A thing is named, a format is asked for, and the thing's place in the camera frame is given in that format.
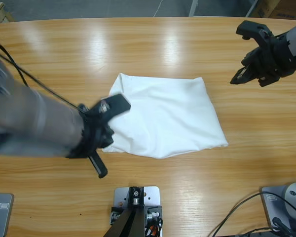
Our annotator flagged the thin black cable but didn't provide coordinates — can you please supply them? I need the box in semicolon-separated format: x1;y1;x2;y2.
0;48;86;116

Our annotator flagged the dark camera post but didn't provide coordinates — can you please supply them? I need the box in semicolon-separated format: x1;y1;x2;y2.
106;187;145;237

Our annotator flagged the orange and black cable bundle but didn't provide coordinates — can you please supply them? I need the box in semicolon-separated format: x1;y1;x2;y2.
145;218;163;235

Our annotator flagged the black plug cable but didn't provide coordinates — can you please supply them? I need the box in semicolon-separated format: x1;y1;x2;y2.
272;216;291;234

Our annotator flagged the white t-shirt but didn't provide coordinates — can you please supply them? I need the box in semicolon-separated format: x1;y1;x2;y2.
101;72;229;160

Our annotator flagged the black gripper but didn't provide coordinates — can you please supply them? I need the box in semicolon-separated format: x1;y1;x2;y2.
66;103;114;179
229;34;296;87

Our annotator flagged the cardboard box with blue print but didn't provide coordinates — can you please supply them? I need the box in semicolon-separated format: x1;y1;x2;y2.
251;0;282;18

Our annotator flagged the cardboard box with black print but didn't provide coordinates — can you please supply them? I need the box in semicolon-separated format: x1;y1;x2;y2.
268;0;296;20

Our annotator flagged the thick black cable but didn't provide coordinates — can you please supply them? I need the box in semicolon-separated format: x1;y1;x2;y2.
0;38;30;87

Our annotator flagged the white metal frame leg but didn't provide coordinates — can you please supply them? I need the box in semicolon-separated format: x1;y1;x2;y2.
188;0;200;17
245;0;259;17

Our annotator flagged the wooden pallet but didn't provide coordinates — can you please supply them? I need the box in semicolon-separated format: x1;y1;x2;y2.
0;1;15;24

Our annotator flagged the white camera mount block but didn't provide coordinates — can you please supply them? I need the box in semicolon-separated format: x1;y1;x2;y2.
113;186;163;237

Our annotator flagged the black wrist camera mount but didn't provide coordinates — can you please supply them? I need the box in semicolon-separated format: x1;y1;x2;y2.
88;93;132;124
235;20;275;48

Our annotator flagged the arm base with cables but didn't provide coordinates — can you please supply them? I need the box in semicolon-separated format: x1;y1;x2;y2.
213;192;296;237

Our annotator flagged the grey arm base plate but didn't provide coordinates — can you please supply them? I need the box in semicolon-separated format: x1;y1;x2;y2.
259;185;296;233
0;192;15;237

